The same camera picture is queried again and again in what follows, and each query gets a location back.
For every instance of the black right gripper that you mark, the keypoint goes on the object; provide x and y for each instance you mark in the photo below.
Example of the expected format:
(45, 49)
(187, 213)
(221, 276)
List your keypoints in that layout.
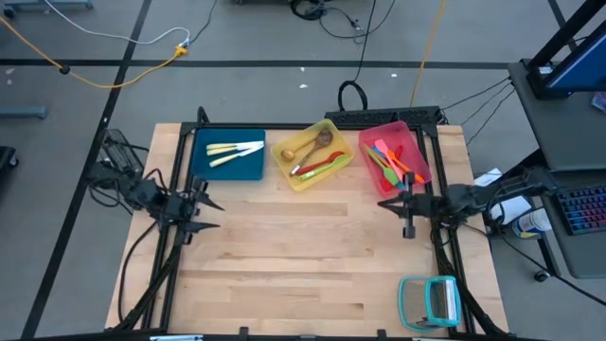
(428, 204)

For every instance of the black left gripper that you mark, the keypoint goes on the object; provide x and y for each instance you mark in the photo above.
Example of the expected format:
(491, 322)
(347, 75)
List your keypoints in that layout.
(177, 210)

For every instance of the blue silicone spatula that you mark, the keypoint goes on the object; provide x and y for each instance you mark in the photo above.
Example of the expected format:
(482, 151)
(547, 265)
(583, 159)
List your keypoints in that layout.
(403, 184)

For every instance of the green silicone spatula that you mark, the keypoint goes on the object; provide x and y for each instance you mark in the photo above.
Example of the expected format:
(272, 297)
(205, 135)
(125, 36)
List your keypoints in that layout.
(390, 179)

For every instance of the orange silicone spoon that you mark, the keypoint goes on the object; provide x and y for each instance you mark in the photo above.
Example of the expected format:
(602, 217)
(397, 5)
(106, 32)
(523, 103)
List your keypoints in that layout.
(402, 166)

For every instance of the blue plastic bin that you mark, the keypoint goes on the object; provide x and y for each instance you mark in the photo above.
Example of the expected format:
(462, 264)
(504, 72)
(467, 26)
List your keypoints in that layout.
(237, 170)

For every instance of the pink silicone spatula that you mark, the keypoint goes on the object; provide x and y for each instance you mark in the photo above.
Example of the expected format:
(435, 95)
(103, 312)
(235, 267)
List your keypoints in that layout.
(381, 146)

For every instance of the pink plastic bin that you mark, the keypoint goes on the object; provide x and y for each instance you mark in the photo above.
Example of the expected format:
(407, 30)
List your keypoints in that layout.
(407, 137)

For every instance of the green silicone spoon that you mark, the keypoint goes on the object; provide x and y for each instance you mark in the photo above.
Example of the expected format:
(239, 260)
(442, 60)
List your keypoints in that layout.
(341, 162)

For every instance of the dark red silicone spoon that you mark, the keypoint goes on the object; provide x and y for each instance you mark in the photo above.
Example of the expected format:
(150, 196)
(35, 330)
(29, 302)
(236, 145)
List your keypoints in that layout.
(333, 156)

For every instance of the dark wooden spoon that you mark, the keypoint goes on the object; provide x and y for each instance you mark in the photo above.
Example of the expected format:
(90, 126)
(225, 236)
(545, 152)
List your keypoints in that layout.
(325, 138)

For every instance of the light wooden spoon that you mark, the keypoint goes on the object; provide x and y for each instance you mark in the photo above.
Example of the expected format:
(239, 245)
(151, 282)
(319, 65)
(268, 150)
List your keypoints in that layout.
(287, 155)

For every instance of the yellow translucent plastic bin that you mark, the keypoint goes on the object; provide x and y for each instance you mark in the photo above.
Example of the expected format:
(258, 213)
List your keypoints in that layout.
(299, 141)

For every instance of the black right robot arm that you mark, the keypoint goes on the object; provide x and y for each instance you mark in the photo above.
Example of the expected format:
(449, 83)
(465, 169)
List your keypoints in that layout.
(497, 192)

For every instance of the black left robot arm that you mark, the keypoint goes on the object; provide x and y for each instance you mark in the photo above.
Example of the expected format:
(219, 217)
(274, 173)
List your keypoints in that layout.
(137, 189)

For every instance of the black perforated power strip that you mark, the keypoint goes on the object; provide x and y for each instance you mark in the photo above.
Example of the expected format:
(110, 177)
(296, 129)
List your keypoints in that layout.
(379, 116)

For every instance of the teal mesh utensil basket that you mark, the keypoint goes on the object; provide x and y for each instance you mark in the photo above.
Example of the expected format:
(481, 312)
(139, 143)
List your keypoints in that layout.
(416, 303)

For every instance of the white paper sheet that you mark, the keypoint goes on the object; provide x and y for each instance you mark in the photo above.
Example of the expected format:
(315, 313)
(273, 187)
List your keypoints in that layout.
(518, 208)

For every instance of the white bottle blue label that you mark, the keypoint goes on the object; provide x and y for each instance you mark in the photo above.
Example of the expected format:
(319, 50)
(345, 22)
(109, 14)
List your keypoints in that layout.
(532, 221)

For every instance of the black caster wheel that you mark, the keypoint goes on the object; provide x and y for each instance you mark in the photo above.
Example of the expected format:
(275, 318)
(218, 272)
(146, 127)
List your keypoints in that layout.
(541, 276)

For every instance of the grey keyboard desk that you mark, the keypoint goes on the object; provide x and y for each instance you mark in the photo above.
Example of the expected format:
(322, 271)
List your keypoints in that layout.
(568, 256)

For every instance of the rainbow backlit keyboard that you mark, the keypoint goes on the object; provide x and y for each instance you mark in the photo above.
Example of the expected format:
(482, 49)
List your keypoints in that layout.
(582, 208)

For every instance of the small black floor ball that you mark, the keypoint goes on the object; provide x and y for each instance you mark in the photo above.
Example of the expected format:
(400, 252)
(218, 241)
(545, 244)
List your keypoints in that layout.
(64, 69)

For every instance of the black cart caster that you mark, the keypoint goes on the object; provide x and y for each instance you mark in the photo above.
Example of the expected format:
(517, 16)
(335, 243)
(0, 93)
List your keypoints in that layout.
(5, 158)

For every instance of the grey cart leg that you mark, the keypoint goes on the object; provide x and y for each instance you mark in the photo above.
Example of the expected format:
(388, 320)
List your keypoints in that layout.
(47, 5)
(23, 113)

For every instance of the colourful booklet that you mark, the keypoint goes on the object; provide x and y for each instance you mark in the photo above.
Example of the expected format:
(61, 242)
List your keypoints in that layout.
(599, 102)

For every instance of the blue screen monitor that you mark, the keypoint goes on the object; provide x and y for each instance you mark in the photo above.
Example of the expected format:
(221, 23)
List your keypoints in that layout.
(582, 66)

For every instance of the black monitor stand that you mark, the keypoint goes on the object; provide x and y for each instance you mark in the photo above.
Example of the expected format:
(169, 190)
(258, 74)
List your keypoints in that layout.
(563, 33)

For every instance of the black aluminium table frame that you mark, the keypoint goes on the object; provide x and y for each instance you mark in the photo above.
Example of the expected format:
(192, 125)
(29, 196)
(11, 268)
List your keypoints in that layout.
(293, 126)

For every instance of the silver metal bracket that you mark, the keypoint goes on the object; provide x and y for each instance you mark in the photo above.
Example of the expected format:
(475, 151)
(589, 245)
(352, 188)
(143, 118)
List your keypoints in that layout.
(175, 338)

